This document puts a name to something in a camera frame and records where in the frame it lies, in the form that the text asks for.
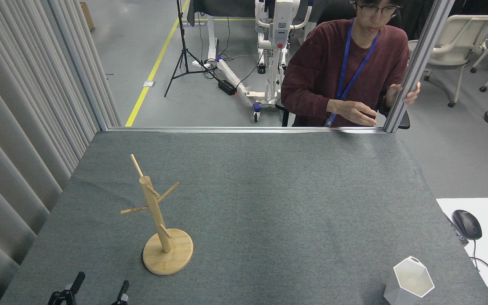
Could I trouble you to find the person's left hand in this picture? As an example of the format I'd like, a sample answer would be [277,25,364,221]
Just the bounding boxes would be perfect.
[386,82,421,106]

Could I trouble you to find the black tripod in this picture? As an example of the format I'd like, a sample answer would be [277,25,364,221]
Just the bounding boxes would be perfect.
[164,0,219,98]

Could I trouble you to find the black floor cable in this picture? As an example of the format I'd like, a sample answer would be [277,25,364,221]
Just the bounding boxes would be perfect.
[236,51,270,92]

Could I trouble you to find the white chair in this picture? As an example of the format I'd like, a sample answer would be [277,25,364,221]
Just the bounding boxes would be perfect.
[408,15,488,108]

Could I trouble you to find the grey felt table cover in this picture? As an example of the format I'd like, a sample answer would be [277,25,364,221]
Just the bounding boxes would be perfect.
[0,130,488,305]

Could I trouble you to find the blue lanyard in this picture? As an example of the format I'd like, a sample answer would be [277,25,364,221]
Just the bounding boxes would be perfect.
[324,19,380,127]

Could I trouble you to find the silver table rail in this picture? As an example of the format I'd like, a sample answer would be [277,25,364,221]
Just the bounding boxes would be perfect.
[100,126,386,134]

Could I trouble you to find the person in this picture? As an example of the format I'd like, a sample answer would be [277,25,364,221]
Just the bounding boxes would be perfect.
[281,0,421,128]

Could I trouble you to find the black slim device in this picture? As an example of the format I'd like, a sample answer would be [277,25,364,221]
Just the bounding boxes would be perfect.
[445,214,469,245]

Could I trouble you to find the white hexagonal cup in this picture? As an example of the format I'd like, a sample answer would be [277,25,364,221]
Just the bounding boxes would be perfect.
[383,256,435,305]

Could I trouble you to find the black glasses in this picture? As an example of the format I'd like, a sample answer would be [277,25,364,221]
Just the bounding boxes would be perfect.
[356,1,401,18]

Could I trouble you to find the person's right hand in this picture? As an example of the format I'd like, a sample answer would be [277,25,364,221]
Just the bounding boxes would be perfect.
[338,100,378,127]

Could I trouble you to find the black power strip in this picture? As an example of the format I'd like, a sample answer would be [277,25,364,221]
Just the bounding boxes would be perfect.
[218,80,237,96]

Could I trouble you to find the wooden cup rack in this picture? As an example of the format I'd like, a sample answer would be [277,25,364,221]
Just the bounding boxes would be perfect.
[120,154,194,276]

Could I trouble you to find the grey curtain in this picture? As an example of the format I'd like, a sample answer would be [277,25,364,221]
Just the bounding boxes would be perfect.
[0,0,122,305]

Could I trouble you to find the black computer mouse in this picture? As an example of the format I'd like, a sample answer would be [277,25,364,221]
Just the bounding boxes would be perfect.
[452,210,482,241]

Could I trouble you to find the cardboard box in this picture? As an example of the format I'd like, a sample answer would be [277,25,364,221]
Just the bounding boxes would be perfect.
[79,2,95,31]

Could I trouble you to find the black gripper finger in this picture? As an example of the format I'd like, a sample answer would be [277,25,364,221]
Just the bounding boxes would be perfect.
[111,280,130,305]
[47,272,86,305]

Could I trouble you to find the desk with black cover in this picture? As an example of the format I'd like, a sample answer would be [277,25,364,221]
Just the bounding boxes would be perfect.
[187,0,258,69]

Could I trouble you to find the silver post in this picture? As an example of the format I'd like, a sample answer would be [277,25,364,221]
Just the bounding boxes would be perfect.
[383,0,456,133]

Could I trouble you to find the white stand on wheels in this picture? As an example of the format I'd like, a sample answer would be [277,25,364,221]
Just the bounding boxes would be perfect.
[216,0,314,123]

